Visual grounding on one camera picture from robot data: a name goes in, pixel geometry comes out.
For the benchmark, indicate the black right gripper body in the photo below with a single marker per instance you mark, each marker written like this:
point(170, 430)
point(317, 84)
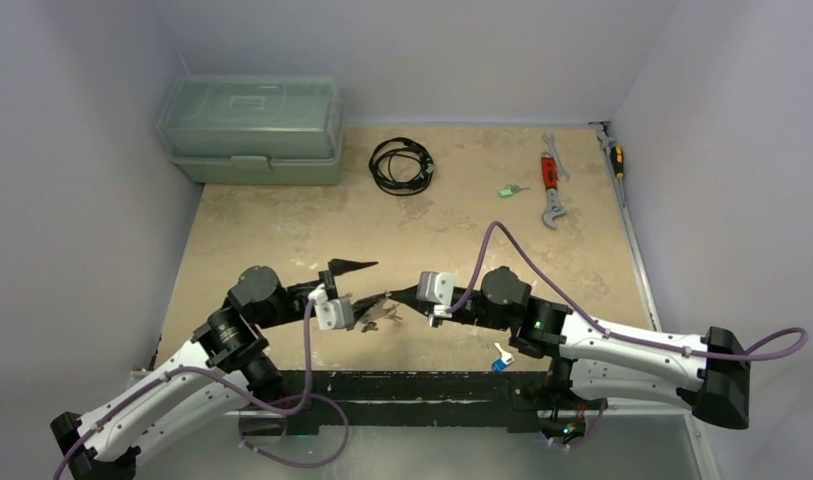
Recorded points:
point(474, 311)

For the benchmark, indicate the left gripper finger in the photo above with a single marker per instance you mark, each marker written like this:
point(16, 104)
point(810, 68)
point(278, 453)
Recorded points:
point(339, 267)
point(368, 309)

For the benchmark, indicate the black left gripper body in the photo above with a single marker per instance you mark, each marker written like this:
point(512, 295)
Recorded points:
point(294, 306)

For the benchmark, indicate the large metal keyring with keys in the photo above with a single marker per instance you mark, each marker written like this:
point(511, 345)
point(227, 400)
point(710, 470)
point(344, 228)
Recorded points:
point(391, 317)

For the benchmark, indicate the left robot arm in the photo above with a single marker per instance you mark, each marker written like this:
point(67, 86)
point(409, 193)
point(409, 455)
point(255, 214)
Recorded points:
point(223, 366)

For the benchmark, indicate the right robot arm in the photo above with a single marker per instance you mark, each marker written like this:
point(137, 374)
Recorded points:
point(593, 359)

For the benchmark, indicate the green tagged key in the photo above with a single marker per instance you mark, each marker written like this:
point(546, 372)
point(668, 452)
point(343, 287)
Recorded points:
point(511, 190)

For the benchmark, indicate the silver open-end wrench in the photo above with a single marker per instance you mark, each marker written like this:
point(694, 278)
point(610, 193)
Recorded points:
point(549, 140)

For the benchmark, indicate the green plastic toolbox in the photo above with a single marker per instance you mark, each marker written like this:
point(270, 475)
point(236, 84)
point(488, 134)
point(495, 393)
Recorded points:
point(254, 129)

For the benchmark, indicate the yellow black screwdriver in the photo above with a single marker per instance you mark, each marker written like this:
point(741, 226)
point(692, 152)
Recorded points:
point(617, 164)

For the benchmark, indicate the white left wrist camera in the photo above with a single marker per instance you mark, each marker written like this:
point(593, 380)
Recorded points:
point(332, 314)

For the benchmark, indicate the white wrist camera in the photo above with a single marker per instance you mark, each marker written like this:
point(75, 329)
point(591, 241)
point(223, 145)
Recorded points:
point(332, 314)
point(436, 288)

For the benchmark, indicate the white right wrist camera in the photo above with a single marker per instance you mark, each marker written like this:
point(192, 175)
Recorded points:
point(436, 288)

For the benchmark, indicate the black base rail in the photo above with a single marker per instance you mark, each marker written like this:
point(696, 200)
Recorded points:
point(517, 401)

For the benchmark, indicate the red handled adjustable wrench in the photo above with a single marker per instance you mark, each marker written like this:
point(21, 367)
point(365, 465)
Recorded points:
point(550, 176)

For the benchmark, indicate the aluminium side rail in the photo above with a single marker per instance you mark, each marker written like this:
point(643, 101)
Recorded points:
point(698, 445)

